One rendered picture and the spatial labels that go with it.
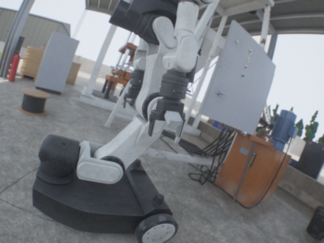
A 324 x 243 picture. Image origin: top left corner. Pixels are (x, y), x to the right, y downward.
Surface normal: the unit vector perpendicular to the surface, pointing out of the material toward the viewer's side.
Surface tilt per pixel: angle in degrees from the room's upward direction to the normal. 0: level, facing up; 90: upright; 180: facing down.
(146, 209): 45
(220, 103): 90
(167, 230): 90
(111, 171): 90
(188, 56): 90
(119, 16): 126
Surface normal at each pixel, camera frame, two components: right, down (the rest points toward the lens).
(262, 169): -0.82, -0.23
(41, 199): 0.08, 0.18
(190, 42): 0.40, 0.28
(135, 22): 0.19, 0.68
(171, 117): 0.35, -0.69
